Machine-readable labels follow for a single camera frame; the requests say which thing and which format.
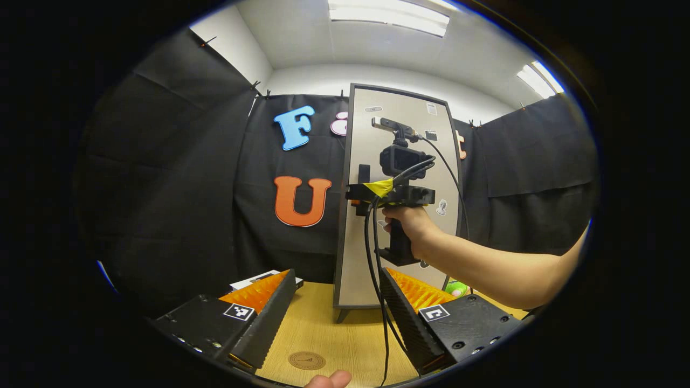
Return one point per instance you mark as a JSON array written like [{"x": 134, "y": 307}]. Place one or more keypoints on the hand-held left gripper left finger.
[{"x": 269, "y": 323}]

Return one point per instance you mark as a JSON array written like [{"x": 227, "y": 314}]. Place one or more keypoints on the green plush toy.
[{"x": 457, "y": 290}]

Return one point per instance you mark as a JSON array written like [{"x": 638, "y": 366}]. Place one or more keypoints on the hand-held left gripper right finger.
[{"x": 409, "y": 323}]

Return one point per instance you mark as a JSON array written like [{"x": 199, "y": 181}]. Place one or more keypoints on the dark grey cabinet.
[{"x": 343, "y": 314}]

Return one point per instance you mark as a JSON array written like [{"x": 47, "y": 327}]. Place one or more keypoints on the round brown coaster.
[{"x": 306, "y": 360}]

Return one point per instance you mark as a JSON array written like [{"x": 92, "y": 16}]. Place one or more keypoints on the black backdrop cloth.
[{"x": 178, "y": 188}]

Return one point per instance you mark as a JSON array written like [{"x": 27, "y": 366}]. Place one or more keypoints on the ceiling light panel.
[
  {"x": 539, "y": 80},
  {"x": 388, "y": 16}
]

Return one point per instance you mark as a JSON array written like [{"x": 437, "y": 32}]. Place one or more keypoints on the white cover book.
[{"x": 253, "y": 279}]

